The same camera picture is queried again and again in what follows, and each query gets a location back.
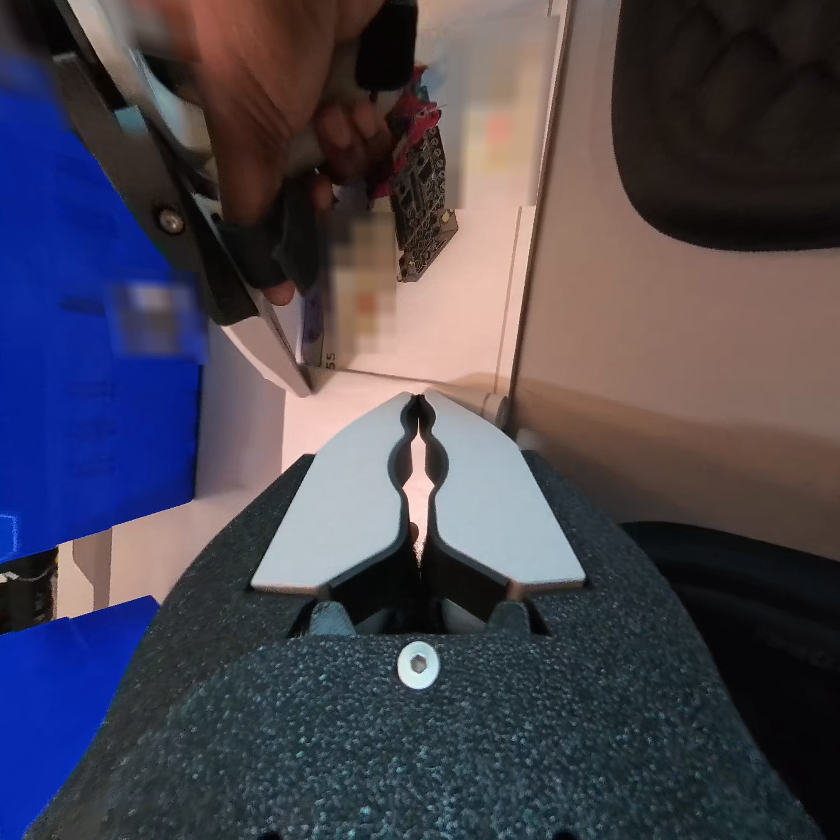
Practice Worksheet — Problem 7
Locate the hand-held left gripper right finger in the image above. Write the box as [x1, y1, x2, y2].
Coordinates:
[422, 390, 588, 623]

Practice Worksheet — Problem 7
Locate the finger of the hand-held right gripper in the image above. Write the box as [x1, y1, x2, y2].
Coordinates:
[218, 289, 316, 399]

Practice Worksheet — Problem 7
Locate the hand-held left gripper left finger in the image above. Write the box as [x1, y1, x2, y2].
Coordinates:
[250, 392, 422, 622]

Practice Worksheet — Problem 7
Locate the blue plastic bin with divider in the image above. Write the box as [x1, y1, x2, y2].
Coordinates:
[0, 52, 206, 565]

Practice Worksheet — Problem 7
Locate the person's right hand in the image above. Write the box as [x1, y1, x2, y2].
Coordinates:
[151, 0, 408, 307]

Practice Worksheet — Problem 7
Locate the white instruction booklet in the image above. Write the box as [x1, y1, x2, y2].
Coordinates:
[193, 0, 575, 506]

